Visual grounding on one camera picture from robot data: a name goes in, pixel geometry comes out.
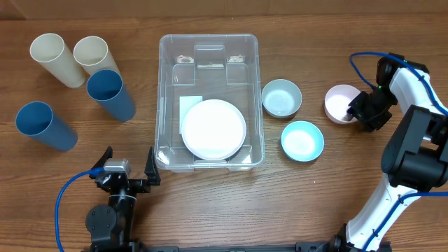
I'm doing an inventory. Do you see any cream plastic cup right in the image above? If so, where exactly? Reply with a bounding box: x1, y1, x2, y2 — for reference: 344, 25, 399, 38
73, 36, 120, 75

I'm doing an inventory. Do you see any blue plastic cup upper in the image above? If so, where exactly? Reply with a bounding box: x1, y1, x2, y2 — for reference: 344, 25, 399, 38
86, 69, 136, 122

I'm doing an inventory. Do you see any white label in bin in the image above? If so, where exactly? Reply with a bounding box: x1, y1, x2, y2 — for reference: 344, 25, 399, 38
179, 96, 203, 133

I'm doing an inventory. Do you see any grey green bowl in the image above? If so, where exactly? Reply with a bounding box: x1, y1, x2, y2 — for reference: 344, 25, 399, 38
262, 79, 302, 118

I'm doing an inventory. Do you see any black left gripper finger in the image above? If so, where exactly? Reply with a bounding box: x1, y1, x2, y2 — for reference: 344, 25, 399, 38
89, 146, 113, 179
144, 147, 161, 186

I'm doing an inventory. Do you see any blue plastic cup lower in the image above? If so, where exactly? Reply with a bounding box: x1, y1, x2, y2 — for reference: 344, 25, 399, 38
15, 101, 78, 151

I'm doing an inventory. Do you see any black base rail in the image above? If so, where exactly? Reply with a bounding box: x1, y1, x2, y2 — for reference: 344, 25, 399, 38
146, 241, 328, 252

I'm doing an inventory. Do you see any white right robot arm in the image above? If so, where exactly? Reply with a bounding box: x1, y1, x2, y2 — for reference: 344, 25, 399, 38
319, 52, 447, 251

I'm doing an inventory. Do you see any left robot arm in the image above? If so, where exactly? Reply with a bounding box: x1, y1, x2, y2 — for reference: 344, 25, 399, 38
85, 147, 161, 252

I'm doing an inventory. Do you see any blue plastic cup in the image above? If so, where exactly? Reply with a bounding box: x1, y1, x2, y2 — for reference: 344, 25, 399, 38
15, 101, 78, 151
86, 69, 136, 122

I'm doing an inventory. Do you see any cream plastic cup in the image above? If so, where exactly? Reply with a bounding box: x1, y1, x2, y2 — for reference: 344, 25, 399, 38
29, 33, 86, 88
73, 36, 120, 75

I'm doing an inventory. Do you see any pink plate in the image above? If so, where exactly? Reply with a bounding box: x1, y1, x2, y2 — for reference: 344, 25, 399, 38
181, 99, 247, 161

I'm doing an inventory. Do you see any pink bowl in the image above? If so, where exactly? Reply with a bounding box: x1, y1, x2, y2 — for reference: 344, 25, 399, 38
324, 84, 361, 124

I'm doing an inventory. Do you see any light blue bowl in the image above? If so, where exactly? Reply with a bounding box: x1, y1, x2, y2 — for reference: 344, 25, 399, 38
281, 120, 325, 162

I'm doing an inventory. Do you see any clear plastic storage bin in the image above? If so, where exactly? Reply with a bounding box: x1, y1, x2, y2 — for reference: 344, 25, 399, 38
154, 34, 265, 173

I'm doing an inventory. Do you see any cream plastic cup left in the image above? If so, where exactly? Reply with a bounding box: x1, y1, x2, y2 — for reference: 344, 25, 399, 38
29, 33, 86, 88

